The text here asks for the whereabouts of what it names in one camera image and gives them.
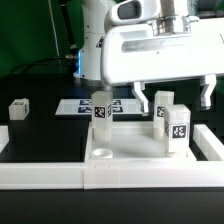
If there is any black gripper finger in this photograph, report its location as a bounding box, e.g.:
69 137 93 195
132 82 149 116
200 74 217 110

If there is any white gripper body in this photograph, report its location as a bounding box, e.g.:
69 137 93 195
100 0 224 85

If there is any white square tabletop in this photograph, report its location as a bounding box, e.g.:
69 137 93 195
85 121 196 162

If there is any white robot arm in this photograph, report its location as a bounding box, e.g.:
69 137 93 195
75 0 224 115

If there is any white U-shaped obstacle fence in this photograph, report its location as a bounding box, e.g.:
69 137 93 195
0 124 224 190

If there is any black cable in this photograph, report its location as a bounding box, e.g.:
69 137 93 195
9 0 81 76

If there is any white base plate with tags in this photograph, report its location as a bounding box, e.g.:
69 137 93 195
55 99 141 116

